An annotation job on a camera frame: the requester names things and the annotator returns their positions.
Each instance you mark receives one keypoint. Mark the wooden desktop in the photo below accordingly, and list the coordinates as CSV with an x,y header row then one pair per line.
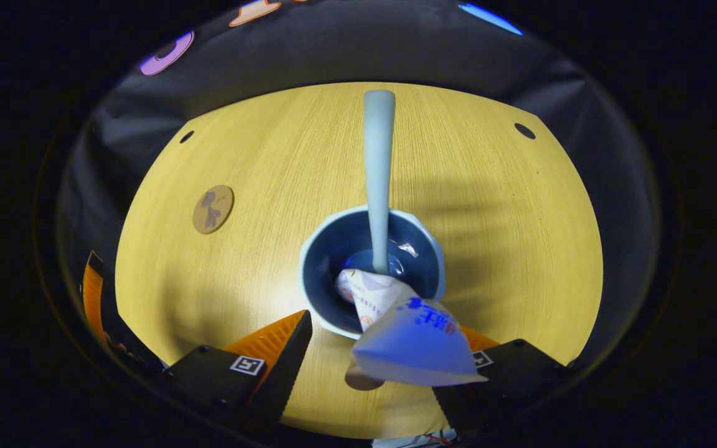
x,y
489,236

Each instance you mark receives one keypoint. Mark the white crumpled packaging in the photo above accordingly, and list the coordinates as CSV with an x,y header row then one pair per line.
x,y
408,442

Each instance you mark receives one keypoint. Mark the round cork coaster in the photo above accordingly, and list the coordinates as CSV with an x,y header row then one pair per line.
x,y
213,209

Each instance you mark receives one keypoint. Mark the white toothpaste tube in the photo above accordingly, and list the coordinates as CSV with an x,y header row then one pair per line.
x,y
414,348

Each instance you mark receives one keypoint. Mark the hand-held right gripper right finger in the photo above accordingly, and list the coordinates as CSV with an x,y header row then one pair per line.
x,y
514,379

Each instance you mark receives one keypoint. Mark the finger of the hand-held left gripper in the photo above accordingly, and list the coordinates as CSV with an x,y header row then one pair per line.
x,y
92,298

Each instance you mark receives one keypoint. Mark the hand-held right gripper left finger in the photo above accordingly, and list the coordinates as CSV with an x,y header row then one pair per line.
x,y
287,367

